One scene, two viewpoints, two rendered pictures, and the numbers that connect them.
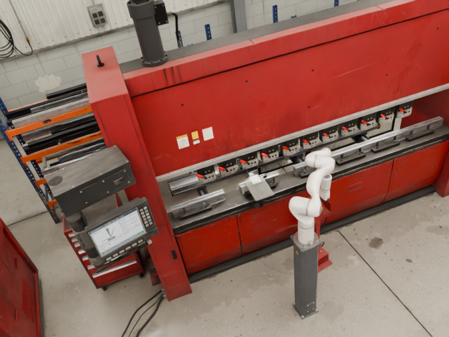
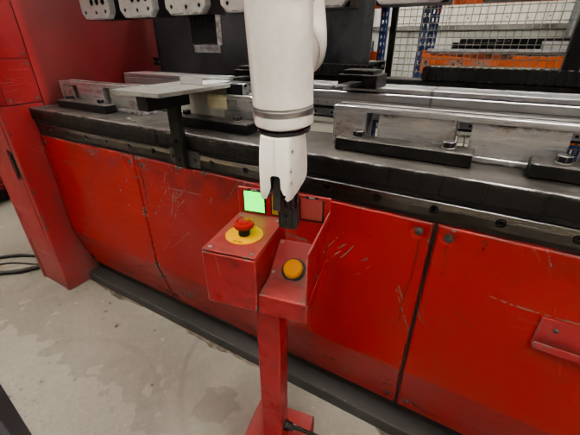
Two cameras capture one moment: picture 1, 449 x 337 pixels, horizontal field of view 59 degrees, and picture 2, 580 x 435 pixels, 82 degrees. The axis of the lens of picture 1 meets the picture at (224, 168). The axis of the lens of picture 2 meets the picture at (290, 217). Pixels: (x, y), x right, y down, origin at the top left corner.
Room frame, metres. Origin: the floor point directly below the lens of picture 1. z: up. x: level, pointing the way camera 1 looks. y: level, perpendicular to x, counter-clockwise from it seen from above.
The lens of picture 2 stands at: (2.11, -1.17, 1.10)
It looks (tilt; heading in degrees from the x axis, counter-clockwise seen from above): 28 degrees down; 43
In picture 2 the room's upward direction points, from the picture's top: straight up
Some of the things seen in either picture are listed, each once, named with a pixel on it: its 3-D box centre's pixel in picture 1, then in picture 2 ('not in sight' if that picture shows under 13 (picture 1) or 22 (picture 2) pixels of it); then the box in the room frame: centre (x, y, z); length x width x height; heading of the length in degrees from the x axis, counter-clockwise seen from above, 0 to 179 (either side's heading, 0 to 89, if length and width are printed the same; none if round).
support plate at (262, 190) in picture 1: (259, 188); (173, 88); (2.60, -0.28, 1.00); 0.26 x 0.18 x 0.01; 13
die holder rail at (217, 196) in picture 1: (198, 203); (105, 96); (2.62, 0.29, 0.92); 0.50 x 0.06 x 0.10; 103
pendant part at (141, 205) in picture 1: (122, 227); not in sight; (1.99, 0.79, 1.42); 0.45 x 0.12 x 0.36; 117
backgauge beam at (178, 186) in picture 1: (278, 153); (365, 101); (3.14, -0.57, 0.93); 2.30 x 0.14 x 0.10; 103
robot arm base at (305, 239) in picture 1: (306, 231); not in sight; (1.95, -0.53, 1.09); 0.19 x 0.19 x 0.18
